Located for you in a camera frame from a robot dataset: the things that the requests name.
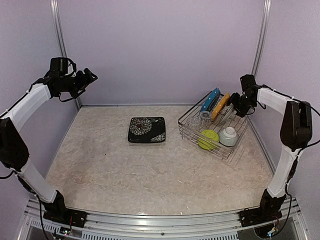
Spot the pale green round plate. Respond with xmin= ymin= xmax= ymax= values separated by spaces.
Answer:
xmin=220 ymin=104 xmax=237 ymax=126

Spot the clear glass cup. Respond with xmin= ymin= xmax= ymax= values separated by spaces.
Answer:
xmin=199 ymin=111 xmax=212 ymax=128
xmin=187 ymin=116 xmax=201 ymax=132

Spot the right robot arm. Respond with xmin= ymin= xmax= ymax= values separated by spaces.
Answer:
xmin=230 ymin=84 xmax=313 ymax=222

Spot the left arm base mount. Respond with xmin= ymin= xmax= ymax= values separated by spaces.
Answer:
xmin=43 ymin=208 xmax=88 ymax=228

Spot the black floral square plate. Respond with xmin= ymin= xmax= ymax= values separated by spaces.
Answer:
xmin=127 ymin=116 xmax=166 ymax=144

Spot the orange polka dot plate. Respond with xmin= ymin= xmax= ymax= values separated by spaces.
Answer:
xmin=211 ymin=92 xmax=230 ymax=122

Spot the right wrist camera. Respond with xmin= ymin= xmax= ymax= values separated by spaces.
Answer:
xmin=240 ymin=74 xmax=256 ymax=92

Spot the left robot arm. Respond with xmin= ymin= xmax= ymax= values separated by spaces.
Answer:
xmin=0 ymin=68 xmax=98 ymax=223

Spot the wire dish rack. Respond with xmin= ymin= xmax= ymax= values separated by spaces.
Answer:
xmin=178 ymin=91 xmax=250 ymax=165

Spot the blue polka dot plate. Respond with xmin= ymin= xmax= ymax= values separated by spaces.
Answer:
xmin=200 ymin=87 xmax=221 ymax=112

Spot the white ribbed ceramic bowl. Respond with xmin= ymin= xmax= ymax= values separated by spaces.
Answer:
xmin=218 ymin=126 xmax=239 ymax=147

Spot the lime green bowl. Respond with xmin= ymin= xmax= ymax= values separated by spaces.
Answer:
xmin=197 ymin=129 xmax=220 ymax=151

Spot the aluminium frame post right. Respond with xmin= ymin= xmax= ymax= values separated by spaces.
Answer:
xmin=251 ymin=0 xmax=272 ymax=77

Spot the aluminium frame post left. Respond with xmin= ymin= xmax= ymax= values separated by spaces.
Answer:
xmin=49 ymin=0 xmax=82 ymax=110

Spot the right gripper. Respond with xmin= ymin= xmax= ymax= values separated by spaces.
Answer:
xmin=227 ymin=92 xmax=256 ymax=118

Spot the aluminium frame rail back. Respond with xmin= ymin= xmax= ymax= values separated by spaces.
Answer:
xmin=81 ymin=103 xmax=203 ymax=108

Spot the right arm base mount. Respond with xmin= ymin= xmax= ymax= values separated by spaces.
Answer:
xmin=238 ymin=207 xmax=283 ymax=228

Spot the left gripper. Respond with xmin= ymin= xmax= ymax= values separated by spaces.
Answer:
xmin=59 ymin=67 xmax=98 ymax=98

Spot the aluminium frame post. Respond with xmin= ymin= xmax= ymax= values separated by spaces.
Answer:
xmin=49 ymin=0 xmax=82 ymax=110
xmin=251 ymin=0 xmax=272 ymax=77

